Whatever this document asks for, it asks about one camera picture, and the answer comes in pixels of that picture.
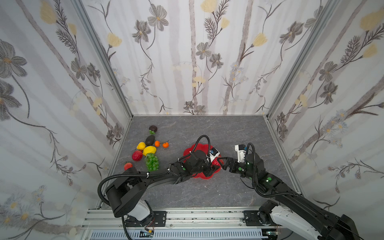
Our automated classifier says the red flower-shaped fruit bowl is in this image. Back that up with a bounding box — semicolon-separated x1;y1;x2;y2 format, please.
193;144;224;180

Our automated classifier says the yellow lemon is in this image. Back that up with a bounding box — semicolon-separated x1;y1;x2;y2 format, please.
143;146;157;156

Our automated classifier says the red yellow pomegranate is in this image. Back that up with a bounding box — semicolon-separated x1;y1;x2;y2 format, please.
132;150;143;162

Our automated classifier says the dark green avocado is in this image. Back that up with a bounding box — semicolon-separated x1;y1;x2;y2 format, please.
145;135;156;146

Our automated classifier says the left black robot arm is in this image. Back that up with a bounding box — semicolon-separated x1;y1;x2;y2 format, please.
97;148;220;239

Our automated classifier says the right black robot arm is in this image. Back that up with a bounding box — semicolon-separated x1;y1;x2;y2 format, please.
218;153;360;240

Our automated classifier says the green grape bunch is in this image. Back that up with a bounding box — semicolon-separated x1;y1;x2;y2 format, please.
146;153;159;172

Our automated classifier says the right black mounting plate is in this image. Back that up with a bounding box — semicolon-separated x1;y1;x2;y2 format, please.
243;211;279;227

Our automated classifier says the black mounting plate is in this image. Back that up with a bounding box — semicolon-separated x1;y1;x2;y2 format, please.
243;211;279;227
125;211;167;228

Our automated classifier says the dark mangosteen with green leaves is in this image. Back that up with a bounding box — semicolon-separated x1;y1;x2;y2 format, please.
149;125;158;135

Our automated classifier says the yellow pear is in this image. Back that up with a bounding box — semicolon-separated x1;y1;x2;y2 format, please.
137;142;147;151

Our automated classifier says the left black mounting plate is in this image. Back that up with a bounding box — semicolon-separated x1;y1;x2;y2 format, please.
125;211;167;228

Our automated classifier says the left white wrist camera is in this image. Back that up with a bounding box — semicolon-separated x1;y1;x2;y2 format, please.
209;147;220;163

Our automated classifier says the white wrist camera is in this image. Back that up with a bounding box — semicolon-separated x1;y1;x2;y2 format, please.
235;144;247;163
209;147;220;163

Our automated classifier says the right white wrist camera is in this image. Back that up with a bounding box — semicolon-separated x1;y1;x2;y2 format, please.
235;144;247;163

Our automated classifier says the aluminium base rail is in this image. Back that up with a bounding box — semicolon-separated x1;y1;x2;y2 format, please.
80;206;334;240

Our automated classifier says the white perforated cable duct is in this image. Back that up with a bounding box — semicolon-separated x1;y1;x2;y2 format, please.
89;229;265;240

